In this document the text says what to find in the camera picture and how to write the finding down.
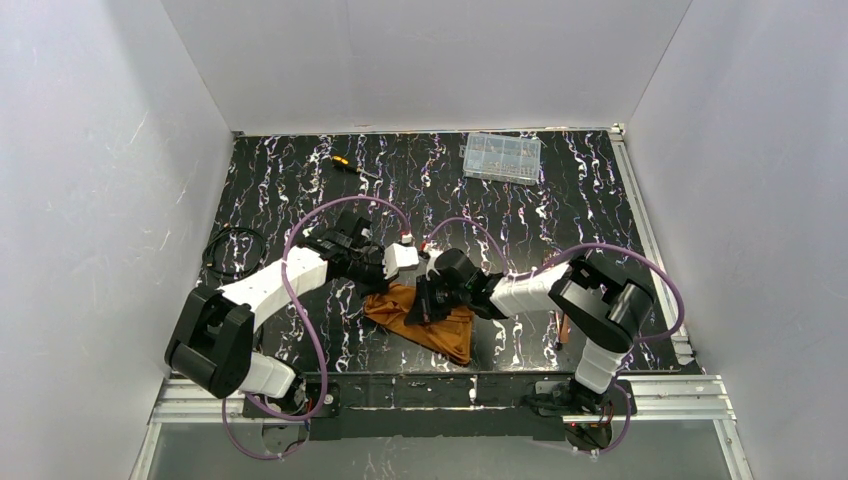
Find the orange cloth napkin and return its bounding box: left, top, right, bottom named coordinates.
left=364, top=283, right=475, bottom=366

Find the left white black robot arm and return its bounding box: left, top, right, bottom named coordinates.
left=164, top=211, right=418, bottom=399

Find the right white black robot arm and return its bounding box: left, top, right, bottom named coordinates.
left=406, top=248, right=654, bottom=397

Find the purple cable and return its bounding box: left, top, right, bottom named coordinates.
left=220, top=195, right=415, bottom=462
left=418, top=217, right=687, bottom=458

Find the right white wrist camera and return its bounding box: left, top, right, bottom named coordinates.
left=418, top=244, right=444, bottom=277

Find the black coiled cable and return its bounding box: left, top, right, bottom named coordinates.
left=200, top=227, right=270, bottom=280

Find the clear plastic parts box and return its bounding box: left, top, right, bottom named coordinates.
left=460, top=132, right=542, bottom=185

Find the copper cake server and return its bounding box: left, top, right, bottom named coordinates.
left=557, top=315, right=570, bottom=349

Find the orange black screwdriver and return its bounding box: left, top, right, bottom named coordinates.
left=330, top=155, right=371, bottom=176

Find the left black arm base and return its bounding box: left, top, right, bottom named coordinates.
left=244, top=374, right=341, bottom=419

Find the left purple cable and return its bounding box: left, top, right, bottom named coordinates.
left=220, top=195, right=415, bottom=462

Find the aluminium frame rail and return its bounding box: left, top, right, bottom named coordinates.
left=131, top=372, right=752, bottom=479

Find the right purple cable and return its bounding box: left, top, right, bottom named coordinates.
left=418, top=217, right=687, bottom=458

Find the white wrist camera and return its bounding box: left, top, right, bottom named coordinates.
left=383, top=233, right=420, bottom=280
left=418, top=244, right=444, bottom=277

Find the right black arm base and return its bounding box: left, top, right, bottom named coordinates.
left=524, top=376, right=638, bottom=419

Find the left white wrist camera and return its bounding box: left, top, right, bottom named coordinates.
left=383, top=233, right=420, bottom=280

